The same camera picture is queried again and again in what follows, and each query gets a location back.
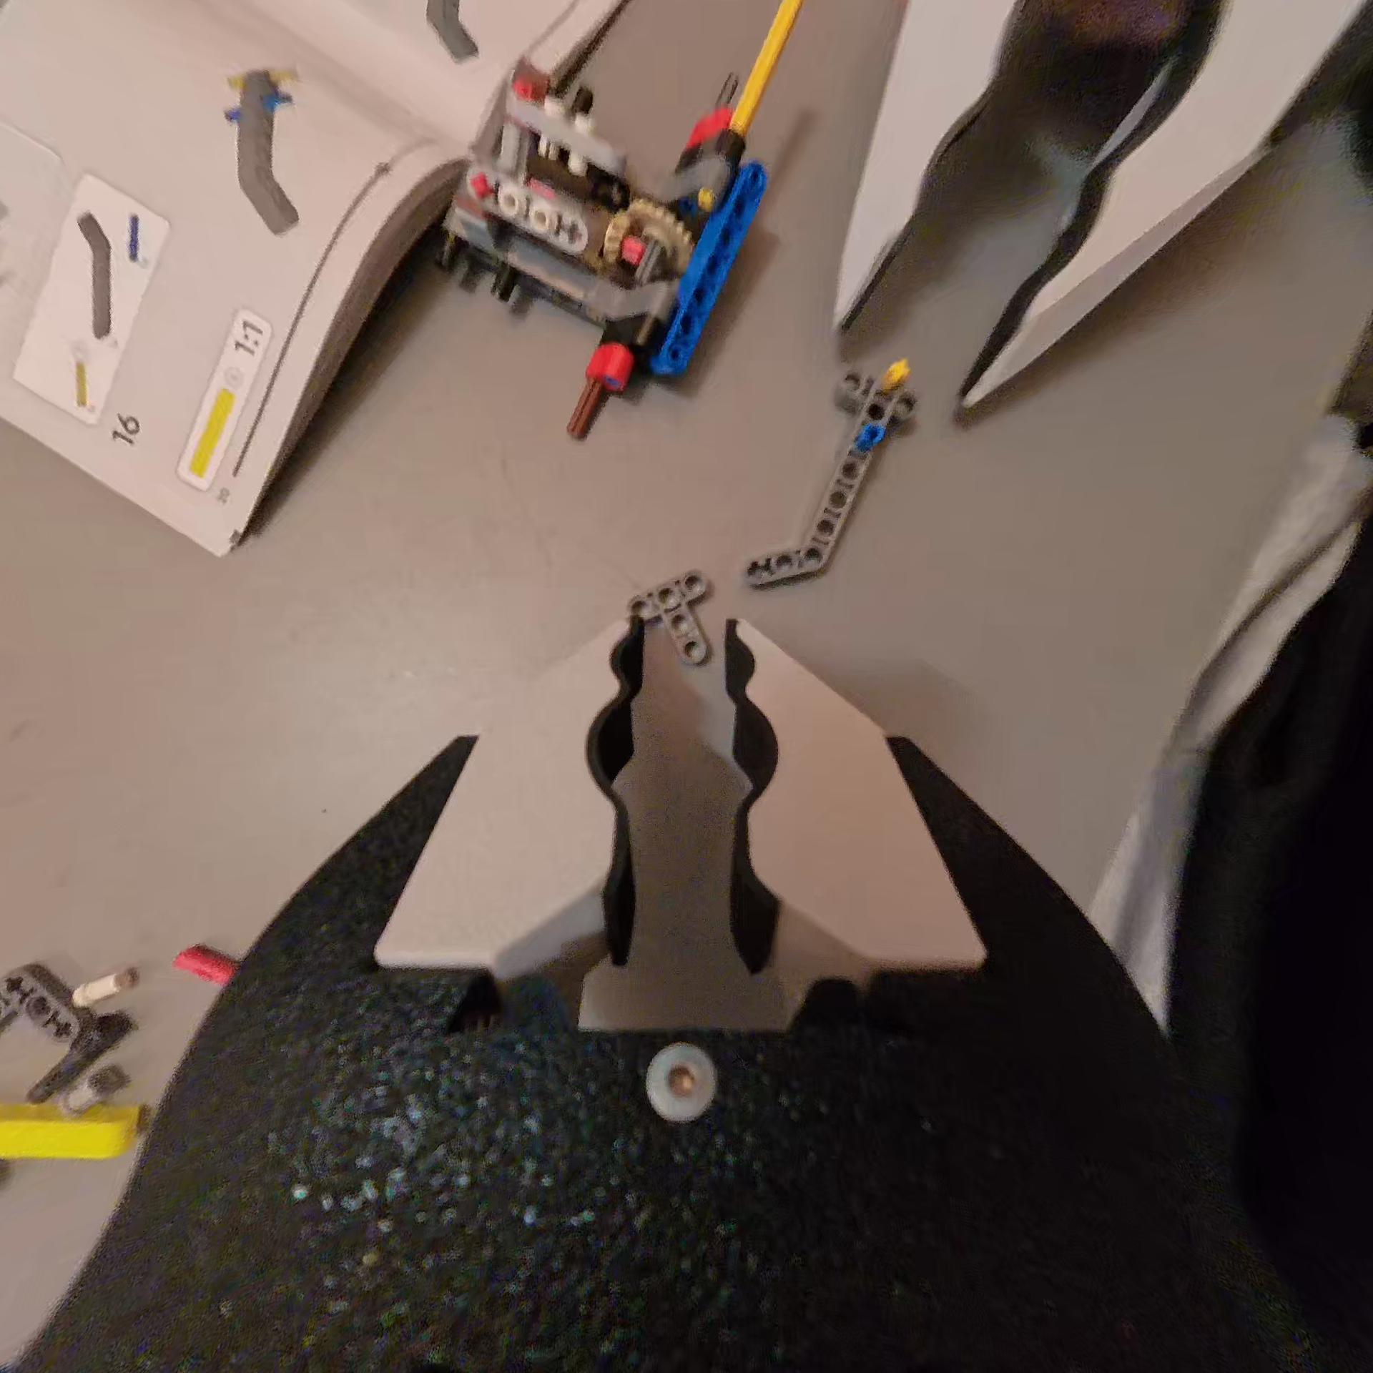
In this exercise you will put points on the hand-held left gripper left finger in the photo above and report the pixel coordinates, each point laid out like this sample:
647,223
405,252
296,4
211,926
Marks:
503,847

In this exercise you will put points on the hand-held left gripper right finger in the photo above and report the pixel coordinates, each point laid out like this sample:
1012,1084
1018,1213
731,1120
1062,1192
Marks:
858,847

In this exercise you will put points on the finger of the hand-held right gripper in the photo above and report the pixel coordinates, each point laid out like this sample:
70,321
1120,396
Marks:
912,118
1201,140

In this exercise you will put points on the grey angled lego beam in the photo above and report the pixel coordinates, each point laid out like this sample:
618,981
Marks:
830,516

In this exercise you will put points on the grey T-shaped lego beam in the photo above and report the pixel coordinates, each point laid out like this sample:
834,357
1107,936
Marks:
678,617

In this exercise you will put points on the red lego pin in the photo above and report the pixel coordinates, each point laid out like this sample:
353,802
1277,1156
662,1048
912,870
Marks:
203,963

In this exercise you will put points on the multicoloured lego technic assembly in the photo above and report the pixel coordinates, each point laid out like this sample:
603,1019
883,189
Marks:
557,215

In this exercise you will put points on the tan lego pin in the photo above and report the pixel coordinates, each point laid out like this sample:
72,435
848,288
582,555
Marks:
101,985

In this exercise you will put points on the black lego connector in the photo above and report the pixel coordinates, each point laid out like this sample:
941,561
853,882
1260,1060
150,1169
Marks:
85,1052

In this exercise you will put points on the grey lego pin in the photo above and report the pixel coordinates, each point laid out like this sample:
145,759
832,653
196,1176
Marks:
96,1086

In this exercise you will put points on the grey lego connector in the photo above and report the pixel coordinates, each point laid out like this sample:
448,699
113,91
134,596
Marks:
42,1006

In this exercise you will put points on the yellow lego beam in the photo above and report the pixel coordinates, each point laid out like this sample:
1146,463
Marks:
64,1132

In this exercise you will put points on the lego instruction booklet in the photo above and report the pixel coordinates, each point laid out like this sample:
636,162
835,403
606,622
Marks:
160,161

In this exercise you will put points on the person's black clothing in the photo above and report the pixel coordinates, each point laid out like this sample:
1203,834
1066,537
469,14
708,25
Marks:
1286,965

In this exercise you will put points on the pale cloth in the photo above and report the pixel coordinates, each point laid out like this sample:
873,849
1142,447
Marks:
1265,601

